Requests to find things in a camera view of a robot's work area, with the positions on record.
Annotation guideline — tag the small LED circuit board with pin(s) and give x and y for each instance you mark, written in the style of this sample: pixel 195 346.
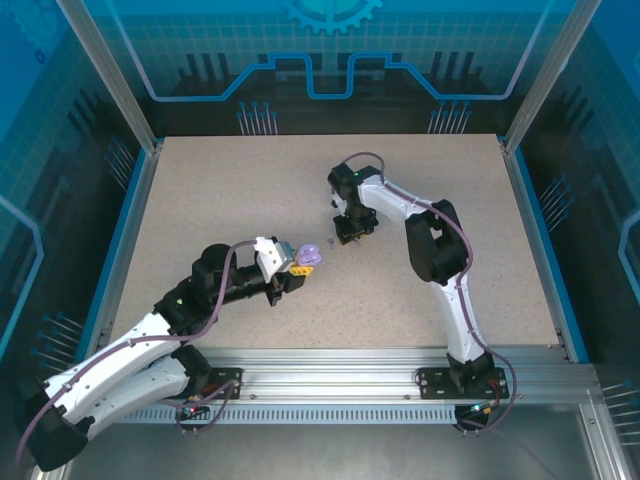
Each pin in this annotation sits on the small LED circuit board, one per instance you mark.
pixel 480 408
pixel 192 412

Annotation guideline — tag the aluminium frame post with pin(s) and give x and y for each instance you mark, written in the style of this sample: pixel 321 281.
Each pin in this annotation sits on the aluminium frame post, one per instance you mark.
pixel 550 75
pixel 107 75

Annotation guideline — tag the lavender earbud charging case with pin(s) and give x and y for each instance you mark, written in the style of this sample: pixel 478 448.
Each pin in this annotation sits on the lavender earbud charging case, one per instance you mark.
pixel 310 256

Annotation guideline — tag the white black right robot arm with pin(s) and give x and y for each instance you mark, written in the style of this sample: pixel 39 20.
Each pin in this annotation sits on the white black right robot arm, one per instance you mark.
pixel 457 320

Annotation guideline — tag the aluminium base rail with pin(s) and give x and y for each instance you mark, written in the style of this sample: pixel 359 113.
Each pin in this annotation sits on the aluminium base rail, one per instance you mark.
pixel 325 370

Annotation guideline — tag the aluminium blue table side rail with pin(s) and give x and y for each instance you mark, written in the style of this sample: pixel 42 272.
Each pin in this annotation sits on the aluminium blue table side rail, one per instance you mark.
pixel 539 230
pixel 131 230

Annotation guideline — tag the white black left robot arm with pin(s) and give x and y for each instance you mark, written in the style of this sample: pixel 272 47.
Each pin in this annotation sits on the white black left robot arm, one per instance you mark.
pixel 120 365

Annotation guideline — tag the aluminium frame beam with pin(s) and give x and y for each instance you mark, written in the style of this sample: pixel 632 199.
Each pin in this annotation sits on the aluminium frame beam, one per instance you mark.
pixel 607 450
pixel 50 475

